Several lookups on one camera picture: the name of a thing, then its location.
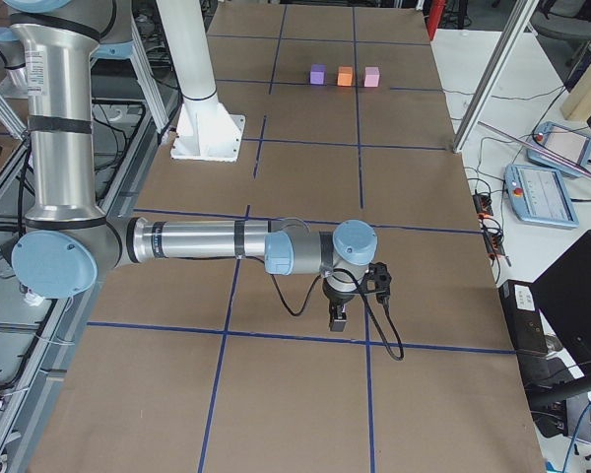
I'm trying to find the grey aluminium frame post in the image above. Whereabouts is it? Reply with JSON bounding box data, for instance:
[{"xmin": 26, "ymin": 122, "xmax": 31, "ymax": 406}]
[{"xmin": 452, "ymin": 0, "xmax": 538, "ymax": 153}]

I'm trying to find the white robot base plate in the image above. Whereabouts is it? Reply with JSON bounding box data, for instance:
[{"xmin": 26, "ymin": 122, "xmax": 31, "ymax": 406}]
[{"xmin": 170, "ymin": 99, "xmax": 246, "ymax": 162}]

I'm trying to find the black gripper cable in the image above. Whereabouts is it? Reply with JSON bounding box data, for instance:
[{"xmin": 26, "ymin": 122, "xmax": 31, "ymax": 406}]
[{"xmin": 270, "ymin": 273, "xmax": 406, "ymax": 363}]

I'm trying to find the blue teach pendant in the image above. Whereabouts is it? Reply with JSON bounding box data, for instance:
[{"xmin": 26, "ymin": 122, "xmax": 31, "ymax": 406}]
[
  {"xmin": 504, "ymin": 164, "xmax": 579, "ymax": 229},
  {"xmin": 526, "ymin": 121, "xmax": 591, "ymax": 177}
]

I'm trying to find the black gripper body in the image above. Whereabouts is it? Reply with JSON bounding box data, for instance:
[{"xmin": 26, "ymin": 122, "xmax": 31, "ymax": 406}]
[{"xmin": 322, "ymin": 273, "xmax": 361, "ymax": 308}]

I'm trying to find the orange foam cube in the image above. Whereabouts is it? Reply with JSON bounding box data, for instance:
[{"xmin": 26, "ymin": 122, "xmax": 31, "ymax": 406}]
[{"xmin": 337, "ymin": 66, "xmax": 354, "ymax": 87}]

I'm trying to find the purple foam cube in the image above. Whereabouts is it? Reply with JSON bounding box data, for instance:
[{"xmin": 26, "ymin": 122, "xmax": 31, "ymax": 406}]
[{"xmin": 309, "ymin": 64, "xmax": 326, "ymax": 86}]

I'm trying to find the black box device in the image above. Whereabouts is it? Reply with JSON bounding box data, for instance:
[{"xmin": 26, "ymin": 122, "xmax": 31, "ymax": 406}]
[{"xmin": 498, "ymin": 280, "xmax": 548, "ymax": 357}]

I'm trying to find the black laptop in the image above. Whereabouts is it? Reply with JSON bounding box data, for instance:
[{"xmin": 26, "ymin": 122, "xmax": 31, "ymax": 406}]
[{"xmin": 532, "ymin": 230, "xmax": 591, "ymax": 372}]

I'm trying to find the white camera stand pillar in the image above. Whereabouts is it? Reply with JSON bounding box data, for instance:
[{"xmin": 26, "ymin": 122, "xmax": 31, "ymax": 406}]
[{"xmin": 157, "ymin": 0, "xmax": 218, "ymax": 102}]

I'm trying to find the blue teach pendant near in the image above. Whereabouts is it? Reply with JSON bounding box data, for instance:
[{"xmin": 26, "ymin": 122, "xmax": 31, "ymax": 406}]
[{"xmin": 504, "ymin": 164, "xmax": 579, "ymax": 229}]

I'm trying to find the pink foam cube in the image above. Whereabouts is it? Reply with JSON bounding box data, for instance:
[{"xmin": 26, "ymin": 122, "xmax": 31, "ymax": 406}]
[{"xmin": 363, "ymin": 66, "xmax": 380, "ymax": 88}]

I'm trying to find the blue teach pendant far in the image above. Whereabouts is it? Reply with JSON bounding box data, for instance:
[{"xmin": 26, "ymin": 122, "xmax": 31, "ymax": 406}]
[{"xmin": 526, "ymin": 121, "xmax": 591, "ymax": 177}]

